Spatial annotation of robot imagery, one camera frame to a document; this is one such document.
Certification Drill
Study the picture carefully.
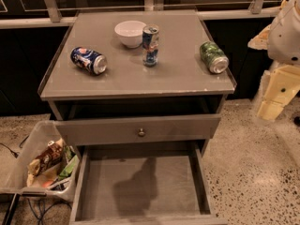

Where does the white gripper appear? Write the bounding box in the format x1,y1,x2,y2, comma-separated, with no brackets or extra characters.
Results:
257,65,300,121

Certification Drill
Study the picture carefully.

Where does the redbull can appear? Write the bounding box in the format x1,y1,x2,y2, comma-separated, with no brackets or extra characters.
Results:
142,24,159,67

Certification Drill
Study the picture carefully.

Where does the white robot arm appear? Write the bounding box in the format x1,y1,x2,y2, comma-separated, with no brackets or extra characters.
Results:
247,0,300,120

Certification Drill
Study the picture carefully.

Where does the green soda can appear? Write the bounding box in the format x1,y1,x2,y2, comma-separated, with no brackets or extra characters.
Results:
200,41,229,74

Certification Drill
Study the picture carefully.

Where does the open middle drawer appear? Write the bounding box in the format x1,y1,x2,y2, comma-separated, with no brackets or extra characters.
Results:
69,142,228,225

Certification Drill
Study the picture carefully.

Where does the grey drawer cabinet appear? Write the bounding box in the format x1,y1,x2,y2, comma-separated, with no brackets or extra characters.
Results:
37,9,237,161

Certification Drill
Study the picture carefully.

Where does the blue pepsi can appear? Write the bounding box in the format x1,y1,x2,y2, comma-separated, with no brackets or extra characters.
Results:
70,47,107,75

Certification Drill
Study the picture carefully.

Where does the upper drawer with knob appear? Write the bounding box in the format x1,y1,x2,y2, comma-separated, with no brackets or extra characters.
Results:
55,114,220,146

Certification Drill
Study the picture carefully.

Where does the white ceramic bowl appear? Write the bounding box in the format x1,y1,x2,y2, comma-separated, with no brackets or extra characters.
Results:
114,21,145,48

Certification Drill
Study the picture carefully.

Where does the green snack packet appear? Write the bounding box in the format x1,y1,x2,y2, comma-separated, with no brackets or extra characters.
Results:
58,146,78,181

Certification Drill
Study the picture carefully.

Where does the brown snack bag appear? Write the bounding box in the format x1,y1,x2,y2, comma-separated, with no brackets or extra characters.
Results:
27,139,65,176

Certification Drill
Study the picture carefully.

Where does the clear plastic bin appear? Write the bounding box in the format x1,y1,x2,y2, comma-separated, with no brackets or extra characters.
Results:
0,121,79,202

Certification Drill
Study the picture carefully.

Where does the metal window railing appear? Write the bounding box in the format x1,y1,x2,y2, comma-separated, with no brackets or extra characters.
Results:
0,0,287,27

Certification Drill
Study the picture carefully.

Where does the blue cable under bin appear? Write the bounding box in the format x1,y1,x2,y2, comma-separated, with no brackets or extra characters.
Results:
26,198,73,225

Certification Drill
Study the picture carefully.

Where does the black floor cable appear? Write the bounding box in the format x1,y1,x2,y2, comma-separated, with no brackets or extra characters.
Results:
0,134,30,159

